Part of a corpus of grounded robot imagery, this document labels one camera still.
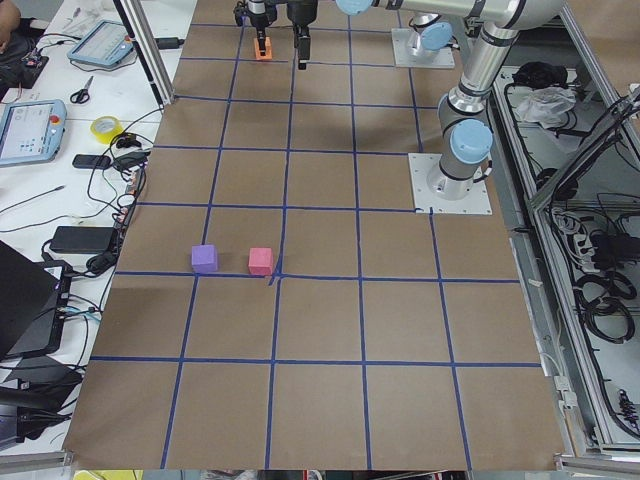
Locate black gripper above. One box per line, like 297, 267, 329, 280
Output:
286, 0, 318, 70
233, 0, 277, 57

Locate orange foam cube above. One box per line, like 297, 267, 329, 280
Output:
254, 37, 273, 61

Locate far teach pendant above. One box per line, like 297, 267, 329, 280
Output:
67, 20, 134, 70

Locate teach pendant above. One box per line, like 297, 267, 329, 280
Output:
1, 99, 67, 167
67, 20, 134, 70

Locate yellow tape roll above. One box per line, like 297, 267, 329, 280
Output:
90, 115, 124, 145

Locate black mobile phone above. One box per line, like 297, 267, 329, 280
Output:
72, 154, 112, 170

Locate red foam cube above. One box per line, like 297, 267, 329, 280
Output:
248, 247, 274, 276

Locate purple foam cube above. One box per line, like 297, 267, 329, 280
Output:
191, 244, 219, 274

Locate white crumpled cloth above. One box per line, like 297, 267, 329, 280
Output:
515, 87, 576, 128

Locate near teach pendant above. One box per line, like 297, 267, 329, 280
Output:
1, 99, 67, 167

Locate black power adapter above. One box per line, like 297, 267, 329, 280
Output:
50, 226, 115, 254

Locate black laptop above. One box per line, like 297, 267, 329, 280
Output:
1, 243, 71, 361

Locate aluminium frame post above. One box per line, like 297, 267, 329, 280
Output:
113, 0, 175, 109

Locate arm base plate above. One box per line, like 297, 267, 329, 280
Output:
391, 28, 455, 69
408, 153, 492, 216

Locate black handled scissors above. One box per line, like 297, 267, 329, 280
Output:
69, 76, 94, 105

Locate black coiled cables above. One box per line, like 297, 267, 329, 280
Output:
572, 272, 639, 346

